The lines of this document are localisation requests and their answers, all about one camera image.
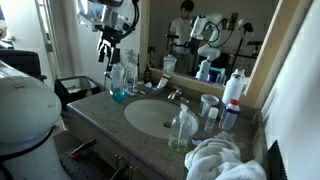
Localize blue mouthwash bottle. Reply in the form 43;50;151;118
109;62;127;103

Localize tall white bottle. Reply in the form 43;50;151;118
221;68;246;106

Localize white towel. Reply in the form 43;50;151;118
184;138;268;180

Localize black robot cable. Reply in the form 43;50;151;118
118;0;141;38

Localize red black clamp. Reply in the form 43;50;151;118
69;139;98;161

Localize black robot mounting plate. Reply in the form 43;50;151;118
58;146;113;180

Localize white door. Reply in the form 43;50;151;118
0;0;63;81

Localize colourless soap pump bottle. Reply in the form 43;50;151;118
167;103;199;154

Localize wood framed mirror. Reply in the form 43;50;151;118
139;0;314;109

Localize black trash bin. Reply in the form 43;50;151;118
54;75;103;111

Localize black chair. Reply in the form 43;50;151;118
0;49;48;83

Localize white mug with green print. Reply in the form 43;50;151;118
199;93;220;118

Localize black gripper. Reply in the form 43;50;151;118
96;28;124;65

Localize white oval sink basin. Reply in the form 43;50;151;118
123;98;199;140

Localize chrome faucet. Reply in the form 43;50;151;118
167;85;191;104

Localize small black bottle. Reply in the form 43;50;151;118
143;63;152;84

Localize black object beside towel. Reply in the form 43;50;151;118
266;139;289;180

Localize small white bottle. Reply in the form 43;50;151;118
204;106;220;133

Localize white toothpaste tube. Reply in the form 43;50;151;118
156;75;171;90

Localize metal cabinet handles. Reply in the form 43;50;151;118
111;153;138;180

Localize beige vanity cabinet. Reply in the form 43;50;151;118
64;106;188;180

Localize shaving cream can red cap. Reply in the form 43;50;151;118
218;98;241;131

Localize white electric toothbrush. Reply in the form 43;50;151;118
124;49;138;95

